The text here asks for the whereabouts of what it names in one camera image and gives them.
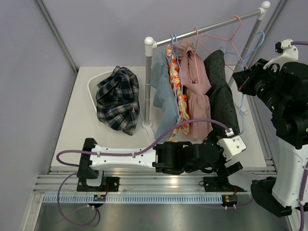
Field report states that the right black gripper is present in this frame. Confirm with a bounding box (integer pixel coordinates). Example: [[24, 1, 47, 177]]
[[234, 59, 286, 115]]

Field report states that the orange floral skirt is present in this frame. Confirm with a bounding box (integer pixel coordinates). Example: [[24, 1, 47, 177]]
[[165, 45, 191, 142]]

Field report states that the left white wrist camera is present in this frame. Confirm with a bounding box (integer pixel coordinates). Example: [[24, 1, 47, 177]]
[[217, 128, 247, 161]]

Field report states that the pink pleated skirt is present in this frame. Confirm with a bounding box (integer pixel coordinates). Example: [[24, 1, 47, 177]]
[[177, 39, 214, 142]]

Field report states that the light blue denim skirt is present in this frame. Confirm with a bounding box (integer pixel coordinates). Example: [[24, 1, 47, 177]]
[[151, 52, 179, 142]]

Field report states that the pink wire hanger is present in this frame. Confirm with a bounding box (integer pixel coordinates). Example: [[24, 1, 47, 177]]
[[199, 14, 242, 73], [192, 27, 211, 89]]

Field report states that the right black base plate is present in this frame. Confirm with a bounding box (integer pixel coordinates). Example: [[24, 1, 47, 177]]
[[199, 177, 246, 193]]

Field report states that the white and silver clothes rack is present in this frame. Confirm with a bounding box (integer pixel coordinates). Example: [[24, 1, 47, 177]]
[[142, 1, 271, 141]]

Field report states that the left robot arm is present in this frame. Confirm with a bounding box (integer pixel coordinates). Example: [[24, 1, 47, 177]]
[[77, 135, 246, 192]]

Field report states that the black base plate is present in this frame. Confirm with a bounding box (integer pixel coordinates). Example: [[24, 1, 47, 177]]
[[77, 177, 120, 192], [199, 177, 246, 193]]

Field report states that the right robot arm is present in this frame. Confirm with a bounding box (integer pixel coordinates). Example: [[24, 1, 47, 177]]
[[232, 59, 308, 217]]

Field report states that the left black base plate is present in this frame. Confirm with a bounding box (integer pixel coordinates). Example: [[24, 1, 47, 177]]
[[77, 177, 120, 192]]

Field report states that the white slotted cable duct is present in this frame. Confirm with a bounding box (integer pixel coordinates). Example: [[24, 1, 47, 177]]
[[43, 193, 222, 204]]

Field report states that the white perforated plastic basket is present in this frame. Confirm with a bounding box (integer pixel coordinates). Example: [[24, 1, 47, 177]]
[[87, 71, 112, 113]]

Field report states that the navy plaid skirt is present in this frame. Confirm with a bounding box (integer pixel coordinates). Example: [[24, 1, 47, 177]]
[[95, 66, 140, 135]]

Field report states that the dark grey dotted skirt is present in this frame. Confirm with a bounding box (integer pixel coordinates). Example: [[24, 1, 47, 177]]
[[204, 50, 240, 135]]

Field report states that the aluminium mounting rail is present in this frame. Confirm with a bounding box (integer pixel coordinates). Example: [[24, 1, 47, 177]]
[[34, 165, 276, 193]]

